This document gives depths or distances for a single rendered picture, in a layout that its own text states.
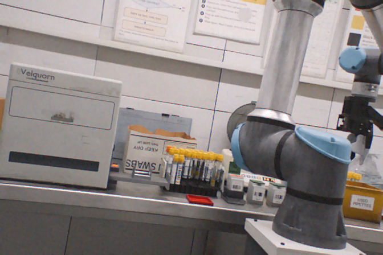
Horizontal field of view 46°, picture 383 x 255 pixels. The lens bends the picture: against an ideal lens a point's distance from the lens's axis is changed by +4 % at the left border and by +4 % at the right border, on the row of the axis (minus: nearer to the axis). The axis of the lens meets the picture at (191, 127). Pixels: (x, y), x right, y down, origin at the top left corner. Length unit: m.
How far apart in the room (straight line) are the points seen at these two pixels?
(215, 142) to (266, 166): 0.91
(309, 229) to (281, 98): 0.30
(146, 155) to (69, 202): 0.41
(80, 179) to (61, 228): 0.73
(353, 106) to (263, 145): 0.55
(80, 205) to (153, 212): 0.19
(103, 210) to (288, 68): 0.61
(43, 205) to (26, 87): 0.31
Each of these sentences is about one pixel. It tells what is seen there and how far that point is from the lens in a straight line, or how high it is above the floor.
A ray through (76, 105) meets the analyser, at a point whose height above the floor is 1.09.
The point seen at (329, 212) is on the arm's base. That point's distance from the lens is 0.95.
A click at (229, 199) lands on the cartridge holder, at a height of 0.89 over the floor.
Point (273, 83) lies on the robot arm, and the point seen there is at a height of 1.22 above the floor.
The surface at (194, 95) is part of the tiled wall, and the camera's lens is 1.86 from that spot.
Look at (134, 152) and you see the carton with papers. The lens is 1.50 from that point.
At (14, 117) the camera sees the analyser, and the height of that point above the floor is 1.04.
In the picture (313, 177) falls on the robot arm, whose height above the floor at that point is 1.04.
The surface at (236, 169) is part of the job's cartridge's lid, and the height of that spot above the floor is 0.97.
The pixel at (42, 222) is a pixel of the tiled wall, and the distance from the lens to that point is 1.92.
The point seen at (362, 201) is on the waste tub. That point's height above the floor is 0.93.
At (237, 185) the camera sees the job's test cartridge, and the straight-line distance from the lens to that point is 1.32.
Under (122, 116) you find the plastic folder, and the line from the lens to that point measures 1.82.
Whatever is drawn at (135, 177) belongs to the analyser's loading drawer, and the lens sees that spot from 1.23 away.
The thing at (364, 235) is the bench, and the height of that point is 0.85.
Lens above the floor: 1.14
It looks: 3 degrees down
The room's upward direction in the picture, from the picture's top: 9 degrees clockwise
